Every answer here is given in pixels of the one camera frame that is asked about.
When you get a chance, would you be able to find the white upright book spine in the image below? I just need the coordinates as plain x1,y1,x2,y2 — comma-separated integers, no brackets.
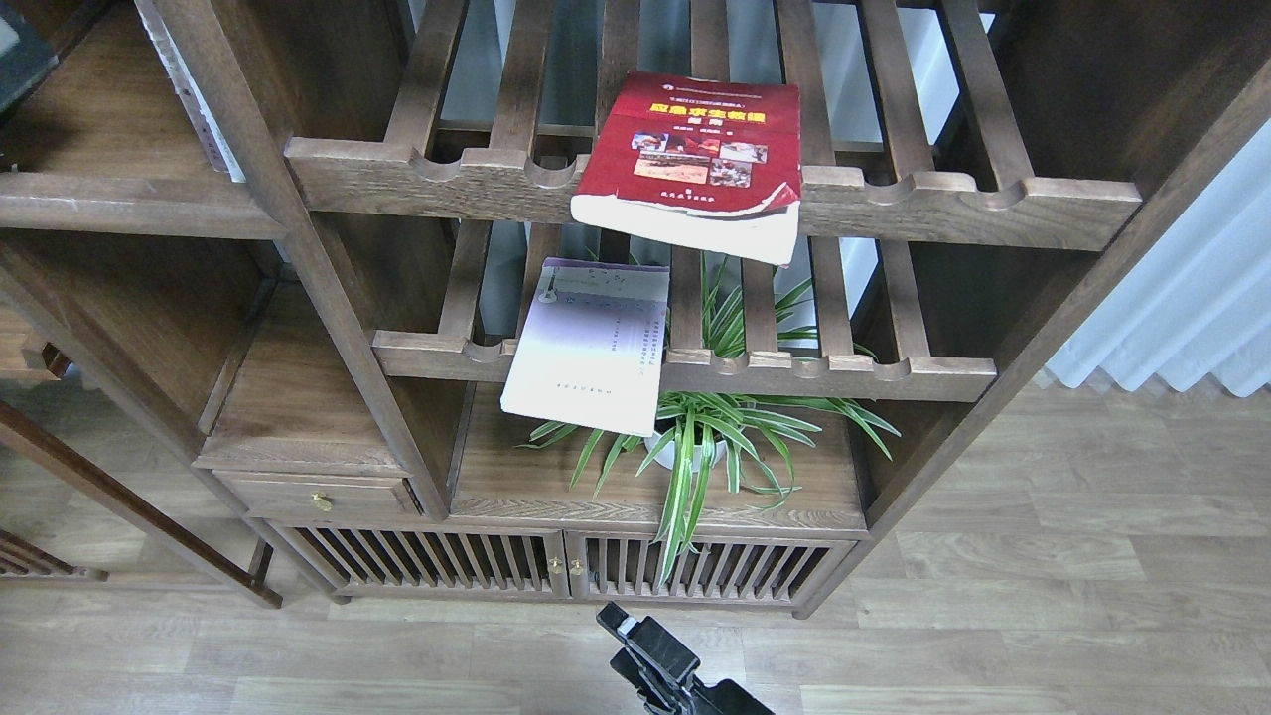
133,0,247,183

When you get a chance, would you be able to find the green spider plant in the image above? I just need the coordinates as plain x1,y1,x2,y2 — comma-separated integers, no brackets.
520,258,902,584

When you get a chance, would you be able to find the wooden furniture frame left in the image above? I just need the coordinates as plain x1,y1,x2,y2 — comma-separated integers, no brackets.
1,403,283,608

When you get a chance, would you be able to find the dark wooden bookshelf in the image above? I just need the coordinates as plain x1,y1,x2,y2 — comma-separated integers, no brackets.
3,1,1268,618

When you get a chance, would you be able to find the white lavender paperback book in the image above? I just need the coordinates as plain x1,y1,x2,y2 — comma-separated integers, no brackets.
500,257,670,436

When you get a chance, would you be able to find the red paperback book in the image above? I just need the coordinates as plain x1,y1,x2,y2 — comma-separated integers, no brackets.
569,71,799,264

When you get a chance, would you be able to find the green grey black-edged book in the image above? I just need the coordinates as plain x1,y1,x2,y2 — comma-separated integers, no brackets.
1,1,60,112

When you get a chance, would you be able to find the white plant pot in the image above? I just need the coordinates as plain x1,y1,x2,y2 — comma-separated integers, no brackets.
644,422,730,474

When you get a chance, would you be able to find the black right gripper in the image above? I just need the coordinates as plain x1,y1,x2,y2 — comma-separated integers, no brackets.
596,602,773,714

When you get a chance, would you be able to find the white pleated curtain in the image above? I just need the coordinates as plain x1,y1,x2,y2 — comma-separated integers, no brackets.
1043,126,1270,398

